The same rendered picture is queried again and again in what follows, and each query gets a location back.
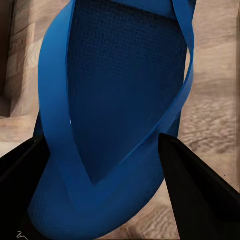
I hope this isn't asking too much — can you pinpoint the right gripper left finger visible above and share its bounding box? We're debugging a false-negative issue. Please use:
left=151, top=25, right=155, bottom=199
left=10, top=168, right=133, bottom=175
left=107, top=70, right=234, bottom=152
left=0, top=134, right=51, bottom=240

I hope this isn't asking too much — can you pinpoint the sandal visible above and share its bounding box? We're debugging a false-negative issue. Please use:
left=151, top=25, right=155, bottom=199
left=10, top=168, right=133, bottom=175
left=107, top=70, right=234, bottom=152
left=28, top=0, right=197, bottom=240

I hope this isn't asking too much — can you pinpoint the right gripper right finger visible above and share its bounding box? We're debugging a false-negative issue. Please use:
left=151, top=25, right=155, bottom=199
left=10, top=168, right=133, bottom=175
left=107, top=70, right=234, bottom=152
left=158, top=133, right=240, bottom=240

